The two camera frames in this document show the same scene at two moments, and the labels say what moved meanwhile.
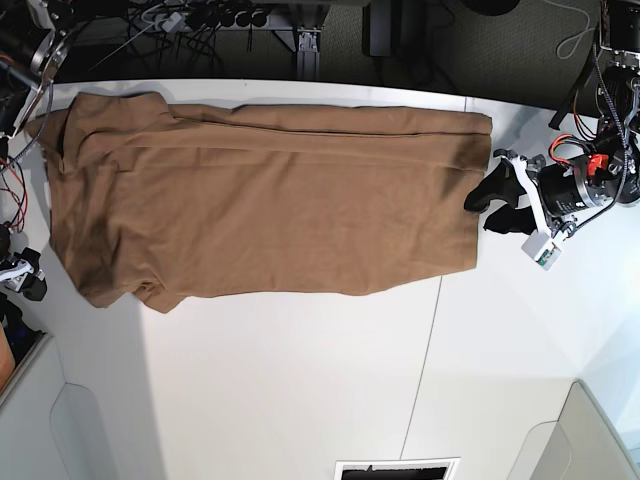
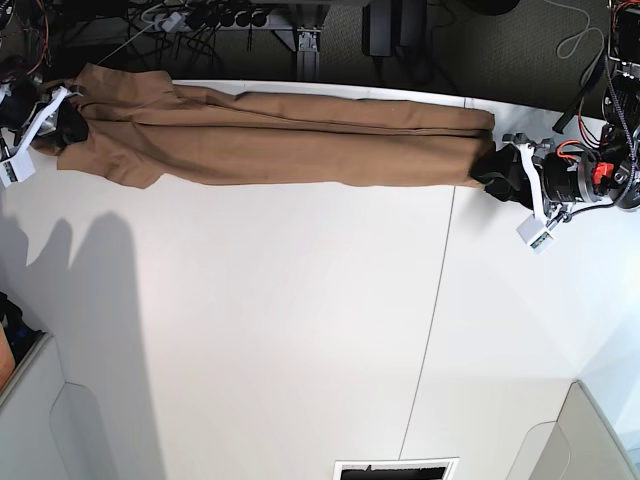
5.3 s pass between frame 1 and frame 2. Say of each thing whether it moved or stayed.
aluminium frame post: stayed
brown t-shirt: moved
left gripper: moved
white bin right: stayed
